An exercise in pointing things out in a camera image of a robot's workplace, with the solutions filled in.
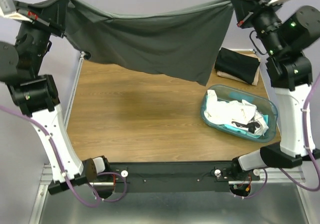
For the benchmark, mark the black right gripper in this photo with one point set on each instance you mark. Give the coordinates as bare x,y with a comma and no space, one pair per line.
246,9

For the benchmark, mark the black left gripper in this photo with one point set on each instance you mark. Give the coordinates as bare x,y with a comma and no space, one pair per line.
37,19

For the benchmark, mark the grey t-shirt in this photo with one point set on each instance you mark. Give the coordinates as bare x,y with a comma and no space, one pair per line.
182,44

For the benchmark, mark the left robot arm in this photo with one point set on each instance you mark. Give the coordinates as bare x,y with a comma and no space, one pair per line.
37,95

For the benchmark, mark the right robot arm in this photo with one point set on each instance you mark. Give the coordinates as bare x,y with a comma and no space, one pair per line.
290,73

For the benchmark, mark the folded black t-shirt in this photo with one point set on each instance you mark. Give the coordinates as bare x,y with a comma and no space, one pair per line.
238,65

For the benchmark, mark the teal plastic basket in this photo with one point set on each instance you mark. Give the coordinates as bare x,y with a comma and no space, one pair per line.
222,92

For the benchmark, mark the white t-shirt in basket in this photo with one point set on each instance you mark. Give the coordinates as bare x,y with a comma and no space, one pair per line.
215,111

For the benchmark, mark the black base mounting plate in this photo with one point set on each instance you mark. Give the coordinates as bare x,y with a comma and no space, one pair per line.
169,177

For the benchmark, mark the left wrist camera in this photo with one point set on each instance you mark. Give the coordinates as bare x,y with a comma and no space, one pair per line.
8,10

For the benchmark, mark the aluminium rail frame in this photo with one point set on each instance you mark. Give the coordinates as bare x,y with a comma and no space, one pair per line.
201,192

